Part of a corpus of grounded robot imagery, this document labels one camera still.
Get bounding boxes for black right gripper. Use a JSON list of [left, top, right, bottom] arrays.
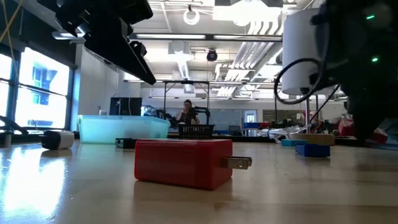
[[318, 27, 398, 141]]

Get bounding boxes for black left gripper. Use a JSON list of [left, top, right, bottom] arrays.
[[37, 0, 157, 86]]

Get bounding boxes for black computer monitor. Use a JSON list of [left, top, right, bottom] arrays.
[[109, 96, 143, 116]]

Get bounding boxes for blue usb tester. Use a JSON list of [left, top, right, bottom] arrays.
[[294, 143, 331, 158]]

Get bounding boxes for long ceiling light bar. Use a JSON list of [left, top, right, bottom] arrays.
[[135, 32, 284, 40]]

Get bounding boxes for teal flat device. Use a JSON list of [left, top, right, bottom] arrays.
[[281, 139, 309, 147]]

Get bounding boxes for teal translucent plastic tray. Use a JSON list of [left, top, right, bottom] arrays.
[[77, 114, 171, 144]]

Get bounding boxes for large window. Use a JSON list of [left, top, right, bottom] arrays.
[[0, 46, 77, 131]]

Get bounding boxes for black usb tester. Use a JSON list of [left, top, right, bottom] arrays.
[[115, 138, 138, 149]]

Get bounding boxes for person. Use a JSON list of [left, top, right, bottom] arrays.
[[175, 99, 201, 125]]

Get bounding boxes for white cylinder shade table lamp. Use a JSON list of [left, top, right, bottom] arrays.
[[281, 7, 336, 146]]

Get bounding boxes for black white plug charger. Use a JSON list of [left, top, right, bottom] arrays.
[[41, 130, 75, 151]]

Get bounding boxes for small black basket bin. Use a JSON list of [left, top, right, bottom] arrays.
[[178, 124, 216, 140]]

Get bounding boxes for large red plug charger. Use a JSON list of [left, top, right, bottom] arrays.
[[134, 138, 253, 192]]

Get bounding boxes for white ceiling ducts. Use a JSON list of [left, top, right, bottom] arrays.
[[214, 18, 283, 98]]

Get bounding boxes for black background rig frame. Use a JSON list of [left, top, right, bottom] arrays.
[[123, 79, 282, 124]]

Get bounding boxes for white ring light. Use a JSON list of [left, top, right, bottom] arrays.
[[182, 7, 201, 26]]

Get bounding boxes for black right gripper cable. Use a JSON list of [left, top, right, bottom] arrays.
[[274, 57, 341, 105]]

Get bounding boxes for black aluminium table frame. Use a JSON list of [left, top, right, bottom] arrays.
[[0, 133, 398, 147]]

